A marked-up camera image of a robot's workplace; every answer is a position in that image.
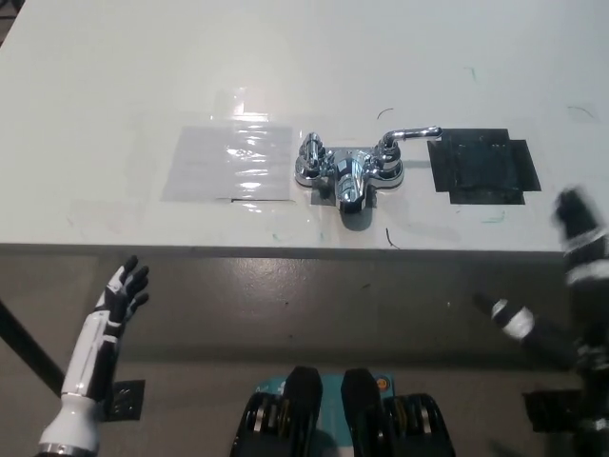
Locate black tape patch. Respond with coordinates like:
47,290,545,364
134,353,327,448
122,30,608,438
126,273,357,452
425,127,542,207

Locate clear plastic sheet patch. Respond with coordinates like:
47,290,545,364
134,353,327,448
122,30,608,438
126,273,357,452
159,124,294,204

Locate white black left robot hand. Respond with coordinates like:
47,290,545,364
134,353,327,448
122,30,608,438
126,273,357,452
60,255,151,407

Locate black floor tape mark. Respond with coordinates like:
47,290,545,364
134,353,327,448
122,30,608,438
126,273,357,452
104,378,147,423

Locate chrome faucet knob handle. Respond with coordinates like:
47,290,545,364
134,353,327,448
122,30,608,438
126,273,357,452
298,131,327,172

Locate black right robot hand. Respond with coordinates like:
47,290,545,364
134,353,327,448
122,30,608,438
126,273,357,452
474,187,609,370

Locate chrome faucet body with spout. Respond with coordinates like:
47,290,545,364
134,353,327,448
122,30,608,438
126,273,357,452
293,145,405,216

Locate chrome faucet lever handle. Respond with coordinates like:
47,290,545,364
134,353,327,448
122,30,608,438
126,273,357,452
378,125,443,180

